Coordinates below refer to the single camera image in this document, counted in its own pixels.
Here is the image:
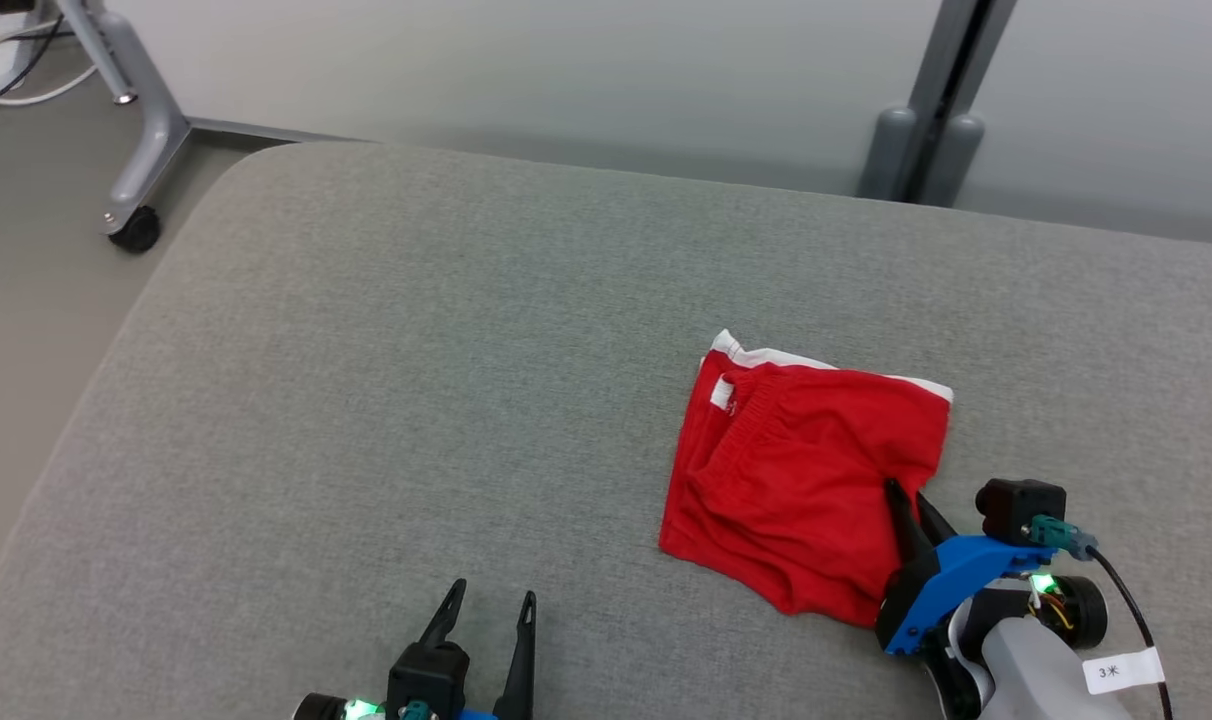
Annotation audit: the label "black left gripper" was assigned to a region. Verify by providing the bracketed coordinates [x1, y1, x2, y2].
[291, 578, 539, 720]

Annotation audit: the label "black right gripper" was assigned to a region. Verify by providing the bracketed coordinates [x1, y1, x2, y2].
[883, 478, 1110, 652]

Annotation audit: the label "red shorts with white stripes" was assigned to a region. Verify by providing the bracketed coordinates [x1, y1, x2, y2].
[658, 328, 955, 629]

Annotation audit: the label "grey fabric sofa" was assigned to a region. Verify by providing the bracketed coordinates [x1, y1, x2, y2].
[0, 140, 1212, 720]

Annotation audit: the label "black caster wheel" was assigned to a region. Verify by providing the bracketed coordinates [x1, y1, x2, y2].
[107, 205, 163, 255]

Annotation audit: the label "grey metal stand leg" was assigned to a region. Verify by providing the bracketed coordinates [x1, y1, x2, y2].
[54, 0, 193, 237]

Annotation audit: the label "white paper cable label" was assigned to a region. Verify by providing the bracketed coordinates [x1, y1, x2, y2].
[1082, 647, 1166, 697]

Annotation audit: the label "grey metal partition post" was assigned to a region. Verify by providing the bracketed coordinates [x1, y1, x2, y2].
[856, 0, 1019, 207]

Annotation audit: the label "grey metal floor rail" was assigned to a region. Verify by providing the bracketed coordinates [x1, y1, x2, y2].
[186, 116, 363, 145]

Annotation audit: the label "white floor cable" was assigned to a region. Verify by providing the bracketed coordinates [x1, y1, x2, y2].
[0, 64, 103, 109]

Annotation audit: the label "thin black floor cable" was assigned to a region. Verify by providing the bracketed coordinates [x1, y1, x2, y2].
[0, 10, 68, 119]

